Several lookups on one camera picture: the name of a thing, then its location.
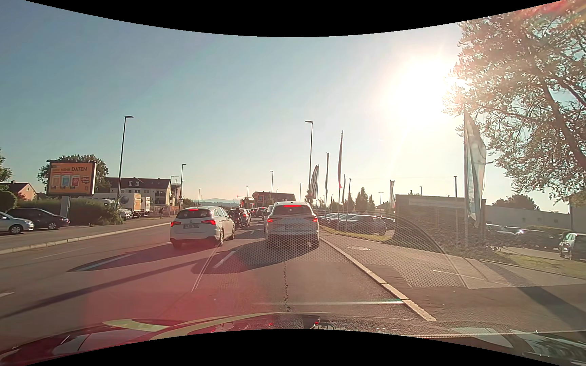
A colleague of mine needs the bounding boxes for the low flat-roofed building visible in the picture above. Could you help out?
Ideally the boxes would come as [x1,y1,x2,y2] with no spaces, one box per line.
[394,194,487,250]

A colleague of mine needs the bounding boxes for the white building dark roof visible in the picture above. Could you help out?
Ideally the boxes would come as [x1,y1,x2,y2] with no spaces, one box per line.
[104,176,173,206]

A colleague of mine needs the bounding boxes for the grass verge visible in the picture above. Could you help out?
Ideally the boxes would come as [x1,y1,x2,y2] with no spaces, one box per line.
[507,253,586,284]

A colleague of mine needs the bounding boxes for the orange billboard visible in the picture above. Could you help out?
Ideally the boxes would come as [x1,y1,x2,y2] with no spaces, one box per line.
[46,161,97,218]

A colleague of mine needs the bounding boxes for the parked dark car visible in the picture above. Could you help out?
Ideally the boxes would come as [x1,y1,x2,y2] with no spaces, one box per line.
[485,224,568,250]
[559,232,586,263]

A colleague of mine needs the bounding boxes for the white box lorry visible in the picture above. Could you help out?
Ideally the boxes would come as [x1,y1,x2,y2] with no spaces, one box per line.
[93,192,151,218]

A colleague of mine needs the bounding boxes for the red brick building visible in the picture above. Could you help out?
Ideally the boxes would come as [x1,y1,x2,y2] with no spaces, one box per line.
[251,191,297,207]

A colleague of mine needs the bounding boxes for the queue of cars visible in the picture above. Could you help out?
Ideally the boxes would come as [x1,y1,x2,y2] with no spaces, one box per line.
[228,205,275,229]

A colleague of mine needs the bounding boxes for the grey paved pavement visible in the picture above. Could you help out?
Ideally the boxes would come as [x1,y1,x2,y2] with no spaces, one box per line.
[320,230,586,346]

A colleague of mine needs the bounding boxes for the car's own bonnet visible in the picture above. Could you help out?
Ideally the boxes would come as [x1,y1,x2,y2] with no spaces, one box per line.
[0,312,586,366]

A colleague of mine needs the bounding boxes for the green hedge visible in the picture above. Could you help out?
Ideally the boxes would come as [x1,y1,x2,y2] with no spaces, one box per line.
[16,197,124,226]

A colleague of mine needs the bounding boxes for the long low grey building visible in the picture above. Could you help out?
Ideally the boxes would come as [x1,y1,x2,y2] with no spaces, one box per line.
[485,204,586,236]

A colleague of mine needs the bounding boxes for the house with red roof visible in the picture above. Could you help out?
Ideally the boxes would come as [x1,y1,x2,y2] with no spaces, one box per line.
[0,181,38,201]

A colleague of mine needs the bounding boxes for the white suv car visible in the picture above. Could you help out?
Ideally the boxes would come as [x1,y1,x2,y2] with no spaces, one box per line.
[265,201,320,249]

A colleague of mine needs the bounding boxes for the white hatchback car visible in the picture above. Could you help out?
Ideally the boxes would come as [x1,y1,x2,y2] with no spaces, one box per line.
[169,206,236,249]

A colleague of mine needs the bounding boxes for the road markings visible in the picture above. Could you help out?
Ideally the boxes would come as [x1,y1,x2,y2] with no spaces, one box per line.
[0,229,406,310]

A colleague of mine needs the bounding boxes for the row of parked cars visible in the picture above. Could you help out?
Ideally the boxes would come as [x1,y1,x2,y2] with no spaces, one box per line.
[316,212,396,236]

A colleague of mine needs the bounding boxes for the tree behind billboard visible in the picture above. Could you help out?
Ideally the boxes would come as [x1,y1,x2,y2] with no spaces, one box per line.
[37,154,111,193]

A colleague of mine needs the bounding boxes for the large leafy tree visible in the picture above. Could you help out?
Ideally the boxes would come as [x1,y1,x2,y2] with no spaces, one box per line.
[444,0,586,265]

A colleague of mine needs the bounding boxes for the grey asphalt road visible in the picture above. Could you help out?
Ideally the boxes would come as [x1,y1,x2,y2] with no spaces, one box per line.
[0,218,436,357]

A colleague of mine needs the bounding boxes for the row of flags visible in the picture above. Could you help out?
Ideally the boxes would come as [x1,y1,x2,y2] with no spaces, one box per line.
[308,130,354,209]

